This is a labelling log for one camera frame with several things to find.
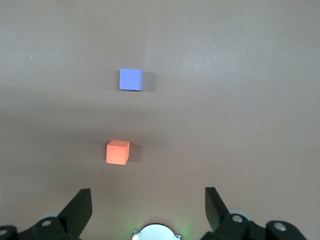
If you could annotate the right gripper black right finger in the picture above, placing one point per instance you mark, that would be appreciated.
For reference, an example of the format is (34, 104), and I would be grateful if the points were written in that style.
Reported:
(220, 212)

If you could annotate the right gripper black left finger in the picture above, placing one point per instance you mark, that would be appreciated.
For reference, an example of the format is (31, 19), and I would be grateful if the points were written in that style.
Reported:
(75, 212)

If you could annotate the orange foam cube block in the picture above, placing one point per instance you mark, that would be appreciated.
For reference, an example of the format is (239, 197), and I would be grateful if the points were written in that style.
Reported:
(117, 153)

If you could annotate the purple foam cube block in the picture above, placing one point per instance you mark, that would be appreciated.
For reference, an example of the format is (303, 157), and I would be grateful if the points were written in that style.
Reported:
(130, 79)

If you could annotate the brown table cover sheet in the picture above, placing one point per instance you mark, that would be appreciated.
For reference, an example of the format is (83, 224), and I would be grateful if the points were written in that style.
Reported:
(225, 100)

